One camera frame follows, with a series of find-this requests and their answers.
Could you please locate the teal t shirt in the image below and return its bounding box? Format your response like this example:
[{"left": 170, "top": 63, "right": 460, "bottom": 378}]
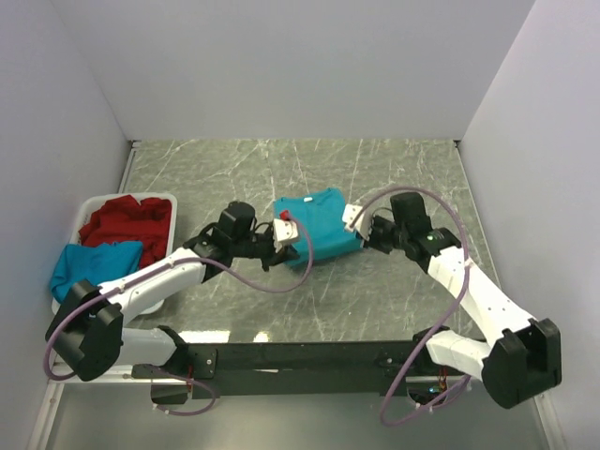
[
  {"left": 49, "top": 241, "right": 143, "bottom": 304},
  {"left": 274, "top": 187, "right": 363, "bottom": 262}
]

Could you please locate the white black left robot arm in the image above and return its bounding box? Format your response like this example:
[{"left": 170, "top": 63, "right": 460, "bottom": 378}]
[{"left": 42, "top": 202, "right": 308, "bottom": 382}]

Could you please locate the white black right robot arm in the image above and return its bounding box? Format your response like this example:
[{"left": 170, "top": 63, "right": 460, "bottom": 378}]
[{"left": 344, "top": 189, "right": 563, "bottom": 409}]

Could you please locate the light blue garment in basket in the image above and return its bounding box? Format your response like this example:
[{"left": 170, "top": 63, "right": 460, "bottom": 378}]
[{"left": 148, "top": 259, "right": 170, "bottom": 272}]

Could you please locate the red t shirt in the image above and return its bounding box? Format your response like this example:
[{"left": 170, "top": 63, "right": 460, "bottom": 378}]
[{"left": 79, "top": 195, "right": 173, "bottom": 268}]

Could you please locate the teal t shirt in basket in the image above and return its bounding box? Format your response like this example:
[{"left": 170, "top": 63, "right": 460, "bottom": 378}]
[{"left": 49, "top": 241, "right": 143, "bottom": 304}]

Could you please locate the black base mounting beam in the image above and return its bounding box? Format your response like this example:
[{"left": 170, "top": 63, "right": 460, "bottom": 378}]
[{"left": 130, "top": 340, "right": 468, "bottom": 405}]

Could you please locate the white plastic laundry basket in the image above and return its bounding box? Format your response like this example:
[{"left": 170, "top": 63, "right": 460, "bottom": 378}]
[{"left": 52, "top": 193, "right": 177, "bottom": 313}]

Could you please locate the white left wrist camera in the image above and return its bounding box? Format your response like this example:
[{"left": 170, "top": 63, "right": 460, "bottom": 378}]
[{"left": 273, "top": 210, "right": 301, "bottom": 251}]

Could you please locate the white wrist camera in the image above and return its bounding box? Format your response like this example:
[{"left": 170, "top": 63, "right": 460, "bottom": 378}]
[
  {"left": 342, "top": 204, "right": 372, "bottom": 240},
  {"left": 273, "top": 210, "right": 301, "bottom": 251}
]

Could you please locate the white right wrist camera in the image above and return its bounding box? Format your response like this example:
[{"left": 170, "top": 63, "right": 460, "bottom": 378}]
[{"left": 342, "top": 204, "right": 372, "bottom": 240}]

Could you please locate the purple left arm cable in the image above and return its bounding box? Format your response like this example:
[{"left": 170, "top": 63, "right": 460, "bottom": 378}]
[{"left": 42, "top": 213, "right": 314, "bottom": 417}]

